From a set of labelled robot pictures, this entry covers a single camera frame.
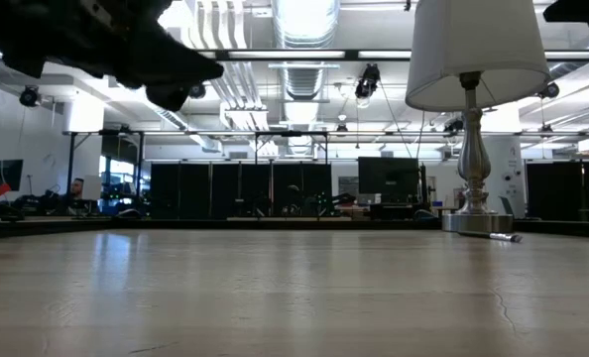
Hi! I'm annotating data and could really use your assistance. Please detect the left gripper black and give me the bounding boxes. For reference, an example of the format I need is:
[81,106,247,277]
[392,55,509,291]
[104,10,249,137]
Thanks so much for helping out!
[51,0,225,113]

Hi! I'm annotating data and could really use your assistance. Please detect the thin black makeup brush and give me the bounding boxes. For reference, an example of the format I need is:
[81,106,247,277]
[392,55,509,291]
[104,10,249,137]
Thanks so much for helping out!
[456,229,525,244]

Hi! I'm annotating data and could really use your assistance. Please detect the table lamp white shade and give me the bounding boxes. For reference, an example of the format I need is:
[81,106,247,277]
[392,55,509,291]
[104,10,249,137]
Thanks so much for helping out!
[405,0,552,235]

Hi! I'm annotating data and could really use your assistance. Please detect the black partition panels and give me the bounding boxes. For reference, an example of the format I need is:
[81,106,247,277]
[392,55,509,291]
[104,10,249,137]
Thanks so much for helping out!
[149,162,334,221]
[526,161,589,222]

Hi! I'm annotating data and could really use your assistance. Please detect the black overhead crossbeam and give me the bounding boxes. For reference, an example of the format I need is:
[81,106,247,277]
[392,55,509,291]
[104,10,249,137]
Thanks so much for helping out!
[194,48,589,62]

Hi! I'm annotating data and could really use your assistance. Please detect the large black monitor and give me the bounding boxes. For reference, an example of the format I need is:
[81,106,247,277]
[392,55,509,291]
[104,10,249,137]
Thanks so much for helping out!
[357,157,420,195]

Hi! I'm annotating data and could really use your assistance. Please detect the silver ventilation duct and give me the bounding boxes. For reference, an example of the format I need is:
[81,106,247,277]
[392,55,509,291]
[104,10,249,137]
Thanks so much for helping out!
[271,0,342,159]

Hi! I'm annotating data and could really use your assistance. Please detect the black metal station frame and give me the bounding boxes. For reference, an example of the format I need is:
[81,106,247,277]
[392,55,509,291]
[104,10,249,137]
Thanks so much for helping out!
[61,129,146,219]
[252,129,330,166]

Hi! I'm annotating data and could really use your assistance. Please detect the wall-mounted dark monitor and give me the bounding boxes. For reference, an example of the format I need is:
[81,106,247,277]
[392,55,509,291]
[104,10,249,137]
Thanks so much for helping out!
[0,159,25,193]

